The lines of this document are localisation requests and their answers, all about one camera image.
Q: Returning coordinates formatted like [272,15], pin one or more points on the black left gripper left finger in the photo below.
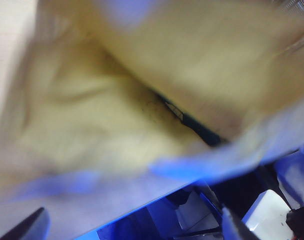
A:
[34,225]

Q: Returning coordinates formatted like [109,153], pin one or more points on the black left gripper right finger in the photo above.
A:
[234,227]

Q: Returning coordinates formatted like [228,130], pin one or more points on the cream canvas tote bag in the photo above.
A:
[92,112]

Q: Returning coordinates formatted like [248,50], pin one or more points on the white plastic block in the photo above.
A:
[267,215]

